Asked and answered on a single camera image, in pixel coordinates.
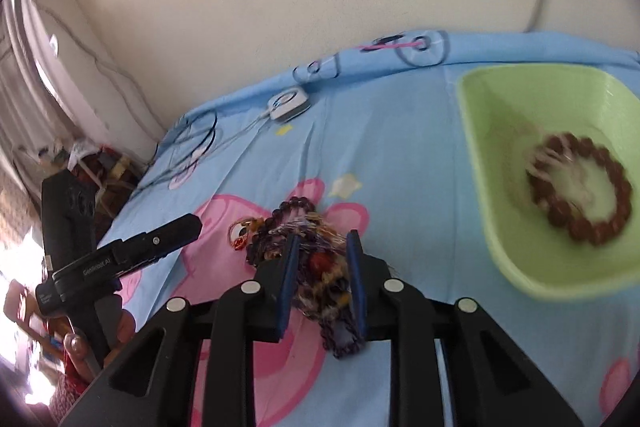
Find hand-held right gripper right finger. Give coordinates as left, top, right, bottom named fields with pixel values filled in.
left=347, top=229, right=586, bottom=427

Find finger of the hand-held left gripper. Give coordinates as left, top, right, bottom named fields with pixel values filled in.
left=111, top=213, right=204, bottom=279

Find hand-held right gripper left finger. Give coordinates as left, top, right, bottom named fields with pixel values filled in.
left=60, top=234, right=303, bottom=427

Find tangle of colourful bracelets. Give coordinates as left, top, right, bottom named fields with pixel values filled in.
left=270, top=217, right=354, bottom=323

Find gold red charm bracelet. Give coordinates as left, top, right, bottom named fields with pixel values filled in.
left=227, top=218, right=261, bottom=253

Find dark purple bead bracelet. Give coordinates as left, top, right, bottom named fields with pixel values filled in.
left=245, top=197, right=318, bottom=269
left=320, top=302, right=369, bottom=360

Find green plastic basin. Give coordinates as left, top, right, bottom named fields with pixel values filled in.
left=455, top=63, right=640, bottom=303

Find brown wooden bead bracelet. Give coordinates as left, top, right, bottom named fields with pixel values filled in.
left=525, top=132, right=633, bottom=248

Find person's left hand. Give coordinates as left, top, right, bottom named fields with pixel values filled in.
left=112, top=309, right=137, bottom=350

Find grey striped curtain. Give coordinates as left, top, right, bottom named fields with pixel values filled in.
left=0, top=0, right=88, bottom=208

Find blue cartoon printed bed sheet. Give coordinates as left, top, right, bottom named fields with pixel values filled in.
left=65, top=29, right=640, bottom=427

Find pink dotted clothing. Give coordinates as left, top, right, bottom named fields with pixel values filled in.
left=45, top=347, right=98, bottom=413

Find white blanket controller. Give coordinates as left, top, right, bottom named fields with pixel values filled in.
left=266, top=88, right=312, bottom=124

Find tangled cables and plugs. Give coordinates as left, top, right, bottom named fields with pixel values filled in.
left=50, top=137, right=147, bottom=228

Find black wall cable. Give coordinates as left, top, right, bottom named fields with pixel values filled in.
left=27, top=0, right=166, bottom=148

